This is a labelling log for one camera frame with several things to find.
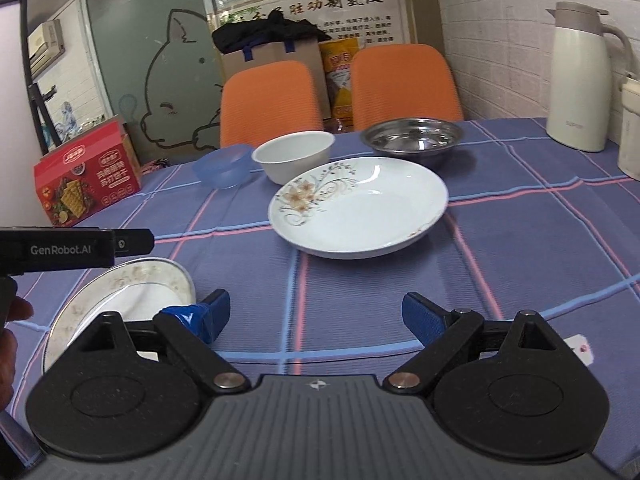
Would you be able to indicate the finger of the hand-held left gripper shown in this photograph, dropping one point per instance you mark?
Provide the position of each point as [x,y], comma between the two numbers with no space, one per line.
[132,242]
[182,317]

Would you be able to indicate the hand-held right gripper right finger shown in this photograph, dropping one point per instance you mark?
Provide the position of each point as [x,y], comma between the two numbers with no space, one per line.
[420,317]

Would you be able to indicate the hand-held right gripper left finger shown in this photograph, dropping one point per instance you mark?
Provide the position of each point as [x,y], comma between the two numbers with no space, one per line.
[220,310]

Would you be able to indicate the small gold-rimmed white plate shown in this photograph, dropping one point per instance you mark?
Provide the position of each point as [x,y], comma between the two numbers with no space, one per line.
[125,290]

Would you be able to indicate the blue plastic bowl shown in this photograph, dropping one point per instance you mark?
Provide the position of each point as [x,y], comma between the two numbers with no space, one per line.
[222,167]

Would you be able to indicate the large floral white plate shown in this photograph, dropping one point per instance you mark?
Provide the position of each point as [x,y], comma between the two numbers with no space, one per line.
[360,210]

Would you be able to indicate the white ceramic bowl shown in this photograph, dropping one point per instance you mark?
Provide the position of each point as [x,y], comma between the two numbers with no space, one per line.
[295,160]

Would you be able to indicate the stainless steel bowl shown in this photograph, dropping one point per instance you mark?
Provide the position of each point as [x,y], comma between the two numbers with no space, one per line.
[410,137]

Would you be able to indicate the person's left hand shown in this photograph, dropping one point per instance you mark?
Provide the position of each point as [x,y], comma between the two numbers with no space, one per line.
[6,360]

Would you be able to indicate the red cracker box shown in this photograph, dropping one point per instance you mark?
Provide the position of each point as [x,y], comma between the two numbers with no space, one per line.
[90,180]

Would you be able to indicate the purple plaid tablecloth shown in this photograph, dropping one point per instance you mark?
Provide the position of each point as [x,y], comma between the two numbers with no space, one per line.
[500,240]

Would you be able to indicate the white paper tag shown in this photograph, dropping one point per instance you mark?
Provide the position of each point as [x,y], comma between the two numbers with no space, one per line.
[580,347]

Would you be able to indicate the black framed board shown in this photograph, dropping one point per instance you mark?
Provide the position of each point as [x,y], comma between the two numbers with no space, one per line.
[10,85]

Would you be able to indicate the orange chair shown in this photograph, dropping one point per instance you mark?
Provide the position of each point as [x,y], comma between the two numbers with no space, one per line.
[405,85]
[270,100]

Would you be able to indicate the white air conditioner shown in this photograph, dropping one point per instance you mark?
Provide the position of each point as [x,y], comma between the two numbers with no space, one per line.
[45,47]

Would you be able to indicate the yellow plastic bag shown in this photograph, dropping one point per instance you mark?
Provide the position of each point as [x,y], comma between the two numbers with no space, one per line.
[340,85]

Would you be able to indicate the black cloth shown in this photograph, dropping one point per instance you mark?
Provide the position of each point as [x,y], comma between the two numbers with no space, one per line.
[270,30]

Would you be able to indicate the cardboard box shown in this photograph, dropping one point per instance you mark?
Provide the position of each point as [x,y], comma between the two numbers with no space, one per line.
[305,55]

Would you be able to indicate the white lidded cup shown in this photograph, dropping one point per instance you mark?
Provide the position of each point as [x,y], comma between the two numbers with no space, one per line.
[631,135]

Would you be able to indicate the white thermos jug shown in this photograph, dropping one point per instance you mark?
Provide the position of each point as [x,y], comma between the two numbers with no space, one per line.
[577,85]

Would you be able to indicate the beige wall poster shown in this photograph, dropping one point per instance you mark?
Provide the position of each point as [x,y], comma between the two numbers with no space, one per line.
[360,10]

